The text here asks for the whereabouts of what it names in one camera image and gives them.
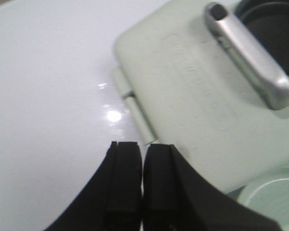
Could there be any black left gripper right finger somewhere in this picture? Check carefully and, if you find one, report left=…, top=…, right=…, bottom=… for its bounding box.
left=143, top=144, right=281, bottom=231

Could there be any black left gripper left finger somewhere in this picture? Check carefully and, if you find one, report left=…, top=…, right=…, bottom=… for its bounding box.
left=47, top=141, right=142, bottom=231

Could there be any mint green breakfast maker base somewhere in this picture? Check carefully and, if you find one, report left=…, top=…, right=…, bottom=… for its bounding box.
left=237, top=167, right=289, bottom=231

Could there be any black round frying pan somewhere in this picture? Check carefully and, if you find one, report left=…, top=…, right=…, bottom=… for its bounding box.
left=235, top=0, right=289, bottom=75

